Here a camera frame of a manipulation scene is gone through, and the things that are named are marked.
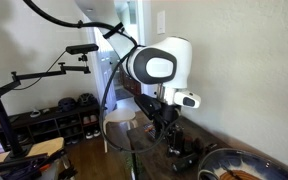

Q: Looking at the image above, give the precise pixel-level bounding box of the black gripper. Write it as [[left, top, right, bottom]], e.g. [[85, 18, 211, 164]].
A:
[[159, 105, 186, 158]]

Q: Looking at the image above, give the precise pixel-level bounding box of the dark wooden console table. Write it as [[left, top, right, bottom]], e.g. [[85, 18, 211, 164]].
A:
[[126, 114, 238, 180]]

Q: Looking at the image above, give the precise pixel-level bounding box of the green leafy houseplant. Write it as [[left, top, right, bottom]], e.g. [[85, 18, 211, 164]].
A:
[[123, 153, 136, 179]]

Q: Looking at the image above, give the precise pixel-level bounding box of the thin black stick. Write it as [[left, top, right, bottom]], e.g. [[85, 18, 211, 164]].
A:
[[222, 165, 240, 180]]

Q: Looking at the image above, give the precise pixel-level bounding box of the white round stool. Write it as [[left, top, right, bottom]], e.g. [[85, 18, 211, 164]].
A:
[[102, 108, 139, 154]]

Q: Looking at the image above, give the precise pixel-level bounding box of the dark red wooden cabinet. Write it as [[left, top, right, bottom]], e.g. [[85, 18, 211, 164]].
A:
[[118, 69, 142, 98]]

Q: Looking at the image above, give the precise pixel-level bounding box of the blue plate with orange spiral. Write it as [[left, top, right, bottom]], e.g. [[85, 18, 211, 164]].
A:
[[197, 148, 288, 180]]

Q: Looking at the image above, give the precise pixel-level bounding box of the black bike helmet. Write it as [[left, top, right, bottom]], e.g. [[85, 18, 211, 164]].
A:
[[57, 97, 78, 113], [77, 92, 98, 107]]

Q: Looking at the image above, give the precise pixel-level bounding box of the white panel door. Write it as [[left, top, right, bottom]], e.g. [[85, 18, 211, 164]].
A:
[[83, 26, 119, 113]]

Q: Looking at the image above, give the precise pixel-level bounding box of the dark wooden shoe rack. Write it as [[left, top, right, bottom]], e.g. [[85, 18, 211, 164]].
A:
[[0, 103, 102, 153]]

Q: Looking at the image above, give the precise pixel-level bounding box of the light wooden folding table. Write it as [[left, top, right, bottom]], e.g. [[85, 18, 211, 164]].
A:
[[0, 137, 79, 180]]

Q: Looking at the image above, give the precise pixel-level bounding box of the black tripod legs bundle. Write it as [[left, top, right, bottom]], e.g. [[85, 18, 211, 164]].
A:
[[0, 151, 68, 180]]

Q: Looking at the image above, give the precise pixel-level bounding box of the black stand pole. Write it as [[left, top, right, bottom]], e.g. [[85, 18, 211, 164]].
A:
[[0, 63, 32, 159]]

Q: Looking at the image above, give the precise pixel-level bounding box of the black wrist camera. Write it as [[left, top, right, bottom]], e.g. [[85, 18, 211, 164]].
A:
[[133, 94, 163, 123]]

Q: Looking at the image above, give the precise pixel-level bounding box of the white light switch plate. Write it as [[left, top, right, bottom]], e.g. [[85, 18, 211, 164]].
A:
[[156, 9, 167, 35]]

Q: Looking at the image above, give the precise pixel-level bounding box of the black stereo camera bar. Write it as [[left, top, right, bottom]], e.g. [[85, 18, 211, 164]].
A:
[[65, 43, 100, 56]]

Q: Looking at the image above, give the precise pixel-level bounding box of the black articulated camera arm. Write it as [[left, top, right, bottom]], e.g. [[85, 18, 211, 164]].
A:
[[0, 53, 92, 98]]

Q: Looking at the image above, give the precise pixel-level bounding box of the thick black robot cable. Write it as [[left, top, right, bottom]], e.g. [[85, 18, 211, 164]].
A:
[[22, 0, 175, 154]]

